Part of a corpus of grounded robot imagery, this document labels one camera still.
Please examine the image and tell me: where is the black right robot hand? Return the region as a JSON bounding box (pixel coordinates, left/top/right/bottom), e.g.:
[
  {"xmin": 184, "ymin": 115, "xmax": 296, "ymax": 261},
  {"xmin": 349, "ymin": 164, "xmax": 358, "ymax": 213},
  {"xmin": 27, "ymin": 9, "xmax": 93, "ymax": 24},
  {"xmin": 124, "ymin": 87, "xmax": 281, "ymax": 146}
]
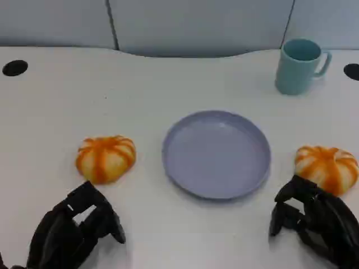
[{"xmin": 269, "ymin": 175, "xmax": 359, "ymax": 269}]

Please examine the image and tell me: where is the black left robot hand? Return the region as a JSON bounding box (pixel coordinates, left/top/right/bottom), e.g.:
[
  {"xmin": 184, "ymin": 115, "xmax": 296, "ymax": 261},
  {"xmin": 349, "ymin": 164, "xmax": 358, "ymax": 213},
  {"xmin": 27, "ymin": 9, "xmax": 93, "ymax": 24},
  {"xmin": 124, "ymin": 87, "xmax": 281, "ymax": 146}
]
[{"xmin": 26, "ymin": 180, "xmax": 126, "ymax": 269}]

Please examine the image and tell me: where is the orange and white bread roll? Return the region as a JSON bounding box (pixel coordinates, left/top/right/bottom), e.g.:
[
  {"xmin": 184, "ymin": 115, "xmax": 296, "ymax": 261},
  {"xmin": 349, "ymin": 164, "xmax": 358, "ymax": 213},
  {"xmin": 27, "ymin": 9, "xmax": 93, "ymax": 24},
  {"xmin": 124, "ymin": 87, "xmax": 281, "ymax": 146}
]
[
  {"xmin": 294, "ymin": 145, "xmax": 359, "ymax": 196},
  {"xmin": 75, "ymin": 135, "xmax": 137, "ymax": 185}
]

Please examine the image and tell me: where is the lilac plate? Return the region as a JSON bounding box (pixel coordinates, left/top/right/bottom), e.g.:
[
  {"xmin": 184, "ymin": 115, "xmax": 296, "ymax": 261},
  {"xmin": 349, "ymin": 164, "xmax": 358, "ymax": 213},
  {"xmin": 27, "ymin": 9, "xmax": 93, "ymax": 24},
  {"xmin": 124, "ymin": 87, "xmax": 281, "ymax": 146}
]
[{"xmin": 162, "ymin": 110, "xmax": 272, "ymax": 201}]

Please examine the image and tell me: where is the pale green mug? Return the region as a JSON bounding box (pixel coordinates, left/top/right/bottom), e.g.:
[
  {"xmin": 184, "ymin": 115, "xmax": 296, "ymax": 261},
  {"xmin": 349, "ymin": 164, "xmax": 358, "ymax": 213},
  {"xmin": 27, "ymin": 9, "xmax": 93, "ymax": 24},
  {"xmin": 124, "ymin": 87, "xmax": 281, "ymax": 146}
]
[{"xmin": 274, "ymin": 38, "xmax": 333, "ymax": 96}]

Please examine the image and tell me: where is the grey partition panel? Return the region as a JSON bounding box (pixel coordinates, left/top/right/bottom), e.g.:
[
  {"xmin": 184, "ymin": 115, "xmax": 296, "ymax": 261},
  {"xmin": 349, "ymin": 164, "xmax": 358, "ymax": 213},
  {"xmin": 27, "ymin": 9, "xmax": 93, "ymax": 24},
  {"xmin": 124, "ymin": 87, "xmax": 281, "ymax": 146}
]
[
  {"xmin": 108, "ymin": 0, "xmax": 295, "ymax": 58},
  {"xmin": 0, "ymin": 0, "xmax": 117, "ymax": 50},
  {"xmin": 282, "ymin": 0, "xmax": 359, "ymax": 51}
]

